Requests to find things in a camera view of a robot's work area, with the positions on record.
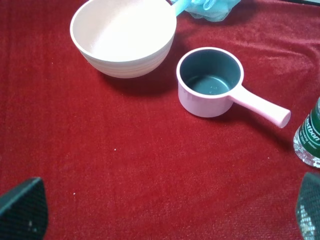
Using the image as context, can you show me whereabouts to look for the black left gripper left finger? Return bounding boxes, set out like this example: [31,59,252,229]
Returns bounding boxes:
[0,177,48,240]

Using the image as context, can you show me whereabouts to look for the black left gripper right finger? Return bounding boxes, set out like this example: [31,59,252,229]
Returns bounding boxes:
[295,172,320,240]

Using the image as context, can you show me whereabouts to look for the clear water bottle green label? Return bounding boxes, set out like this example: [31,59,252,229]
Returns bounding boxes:
[293,98,320,169]

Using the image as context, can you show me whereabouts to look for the red velvet tablecloth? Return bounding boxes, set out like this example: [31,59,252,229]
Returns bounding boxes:
[0,0,320,240]

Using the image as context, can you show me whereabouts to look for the pink toy saucepan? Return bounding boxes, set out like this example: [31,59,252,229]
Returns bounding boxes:
[176,47,291,128]

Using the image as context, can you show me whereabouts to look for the pink white bowl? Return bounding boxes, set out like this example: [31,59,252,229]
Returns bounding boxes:
[69,0,177,79]

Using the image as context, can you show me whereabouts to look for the blue mesh bath sponge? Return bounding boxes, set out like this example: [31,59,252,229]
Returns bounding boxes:
[185,0,241,22]

